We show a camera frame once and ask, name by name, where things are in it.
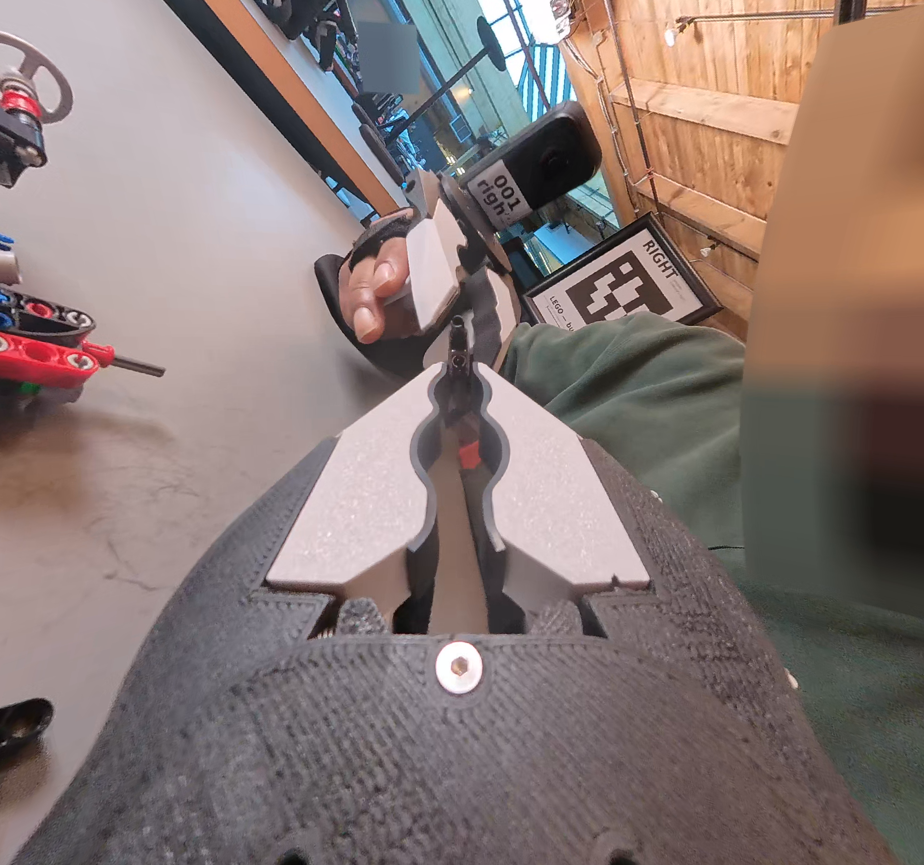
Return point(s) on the black pole stand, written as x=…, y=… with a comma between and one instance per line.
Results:
x=491, y=42

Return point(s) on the person's right hand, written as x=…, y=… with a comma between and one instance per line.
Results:
x=372, y=294

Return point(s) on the black lego beam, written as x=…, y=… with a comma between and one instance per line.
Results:
x=458, y=363

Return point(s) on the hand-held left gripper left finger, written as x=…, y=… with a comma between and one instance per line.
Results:
x=361, y=511

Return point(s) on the lego car model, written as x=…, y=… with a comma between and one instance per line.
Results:
x=43, y=367

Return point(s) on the person's right forearm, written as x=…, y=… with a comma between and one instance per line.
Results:
x=635, y=388

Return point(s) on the small red lego piece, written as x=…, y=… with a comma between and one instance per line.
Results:
x=469, y=455

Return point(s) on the black lego panel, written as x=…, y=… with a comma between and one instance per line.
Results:
x=21, y=728

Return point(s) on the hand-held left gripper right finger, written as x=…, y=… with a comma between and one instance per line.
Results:
x=563, y=511

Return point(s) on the framed marker sign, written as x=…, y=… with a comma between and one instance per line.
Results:
x=621, y=280

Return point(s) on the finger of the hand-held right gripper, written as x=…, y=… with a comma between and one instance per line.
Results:
x=509, y=309
x=433, y=273

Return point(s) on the white wall device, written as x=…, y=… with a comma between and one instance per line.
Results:
x=548, y=2

